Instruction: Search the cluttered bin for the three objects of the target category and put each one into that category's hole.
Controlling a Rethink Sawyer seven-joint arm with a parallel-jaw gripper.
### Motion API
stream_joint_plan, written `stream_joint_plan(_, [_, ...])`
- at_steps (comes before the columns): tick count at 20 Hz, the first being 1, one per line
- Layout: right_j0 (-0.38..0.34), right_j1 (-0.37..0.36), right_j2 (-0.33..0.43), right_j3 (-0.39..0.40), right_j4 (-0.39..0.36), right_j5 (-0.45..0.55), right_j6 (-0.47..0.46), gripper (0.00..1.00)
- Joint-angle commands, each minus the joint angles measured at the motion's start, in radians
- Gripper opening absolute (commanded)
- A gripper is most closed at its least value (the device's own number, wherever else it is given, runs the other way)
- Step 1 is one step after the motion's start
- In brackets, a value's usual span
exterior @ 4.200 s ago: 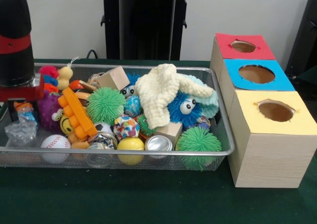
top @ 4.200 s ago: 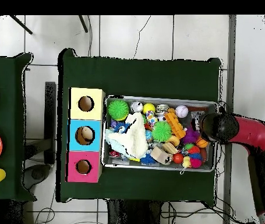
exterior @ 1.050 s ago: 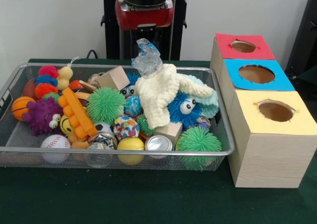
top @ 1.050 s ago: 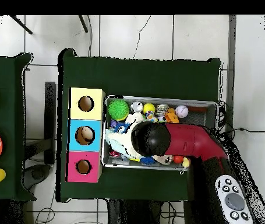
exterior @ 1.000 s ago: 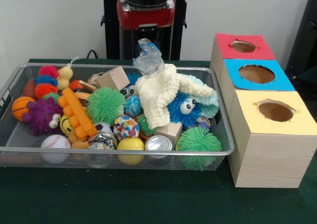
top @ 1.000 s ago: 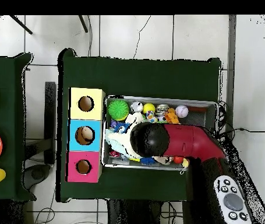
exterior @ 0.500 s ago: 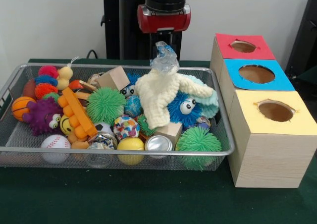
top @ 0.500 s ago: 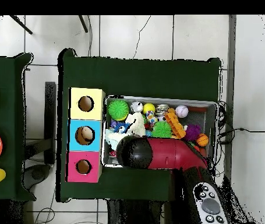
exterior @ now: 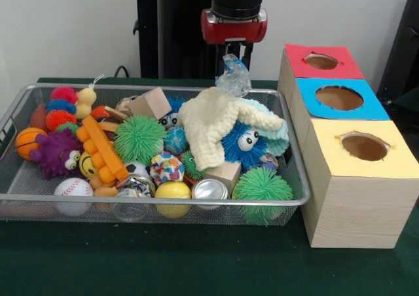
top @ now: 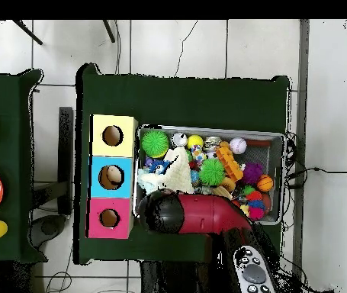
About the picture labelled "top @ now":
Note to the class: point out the cream muslin cloth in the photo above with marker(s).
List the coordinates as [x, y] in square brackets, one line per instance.
[179, 174]

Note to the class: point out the green spiky ball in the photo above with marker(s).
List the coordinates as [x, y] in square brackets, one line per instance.
[212, 172]
[155, 143]

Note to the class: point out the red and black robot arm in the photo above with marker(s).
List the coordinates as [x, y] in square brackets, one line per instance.
[210, 213]

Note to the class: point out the wooden box with three holes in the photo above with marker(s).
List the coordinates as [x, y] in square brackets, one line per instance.
[128, 150]

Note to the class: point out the clear mesh bin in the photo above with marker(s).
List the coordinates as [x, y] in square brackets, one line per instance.
[271, 152]

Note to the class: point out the yellow ball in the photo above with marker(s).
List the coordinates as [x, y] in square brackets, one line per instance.
[195, 141]

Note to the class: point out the orange plastic comb toy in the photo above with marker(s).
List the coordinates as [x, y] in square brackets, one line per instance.
[228, 162]

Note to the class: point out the toy hamburger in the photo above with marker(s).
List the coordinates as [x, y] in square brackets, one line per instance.
[227, 184]

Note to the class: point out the dark green tablecloth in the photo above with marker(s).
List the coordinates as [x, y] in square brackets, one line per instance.
[179, 104]
[14, 152]

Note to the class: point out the white baseball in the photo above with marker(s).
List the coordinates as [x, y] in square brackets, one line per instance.
[238, 145]

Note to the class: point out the purple spiky toy with eyes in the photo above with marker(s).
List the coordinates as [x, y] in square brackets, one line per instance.
[252, 173]

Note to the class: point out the small orange basketball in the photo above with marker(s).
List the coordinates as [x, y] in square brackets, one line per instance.
[265, 183]

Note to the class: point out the black tripod leg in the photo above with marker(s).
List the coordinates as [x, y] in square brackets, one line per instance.
[109, 30]
[26, 32]

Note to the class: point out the grey floor strip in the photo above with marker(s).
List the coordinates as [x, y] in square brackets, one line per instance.
[303, 91]

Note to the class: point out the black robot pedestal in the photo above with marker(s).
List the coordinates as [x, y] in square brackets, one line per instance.
[173, 281]

